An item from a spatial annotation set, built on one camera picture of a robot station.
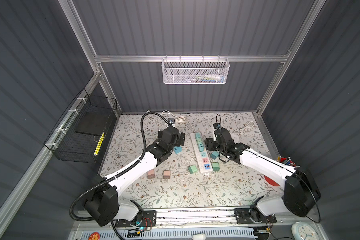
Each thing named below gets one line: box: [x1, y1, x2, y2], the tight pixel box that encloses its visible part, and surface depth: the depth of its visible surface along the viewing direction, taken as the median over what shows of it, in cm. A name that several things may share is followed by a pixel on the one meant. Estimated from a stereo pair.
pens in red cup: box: [276, 155, 301, 168], surface depth 79 cm
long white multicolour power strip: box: [189, 132, 213, 174], surface depth 95 cm
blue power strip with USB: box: [173, 145, 182, 154], surface depth 99 cm
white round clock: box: [291, 221, 320, 240], surface depth 69 cm
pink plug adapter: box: [146, 169, 156, 179], surface depth 88 cm
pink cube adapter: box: [163, 170, 171, 180], surface depth 88 cm
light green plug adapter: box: [212, 162, 220, 171], surface depth 91 cm
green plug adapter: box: [188, 164, 198, 174], surface depth 91 cm
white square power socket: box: [230, 134, 241, 144], surface depth 104 cm
